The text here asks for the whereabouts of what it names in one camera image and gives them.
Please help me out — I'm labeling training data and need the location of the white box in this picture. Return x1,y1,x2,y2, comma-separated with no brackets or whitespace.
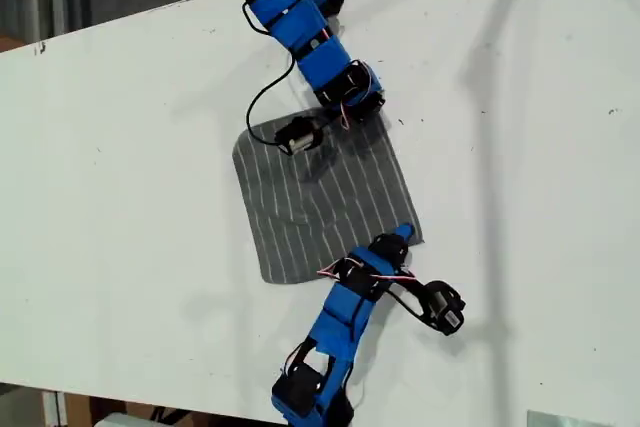
94,411,156,427

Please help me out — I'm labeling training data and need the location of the arm red white wire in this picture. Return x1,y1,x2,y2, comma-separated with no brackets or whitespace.
317,256,417,283
339,62,375,131

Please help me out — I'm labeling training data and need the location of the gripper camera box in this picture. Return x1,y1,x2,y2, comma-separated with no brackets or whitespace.
274,116,325,156
423,280,467,337

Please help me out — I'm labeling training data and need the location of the white table leg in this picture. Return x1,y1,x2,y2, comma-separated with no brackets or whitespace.
42,389,69,427

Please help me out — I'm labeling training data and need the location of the grey white-striped square towel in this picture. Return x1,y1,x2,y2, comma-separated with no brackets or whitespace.
232,106,426,287

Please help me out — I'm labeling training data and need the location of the camera black cable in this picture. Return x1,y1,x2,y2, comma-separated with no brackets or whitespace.
241,0,296,146
385,289,427,322

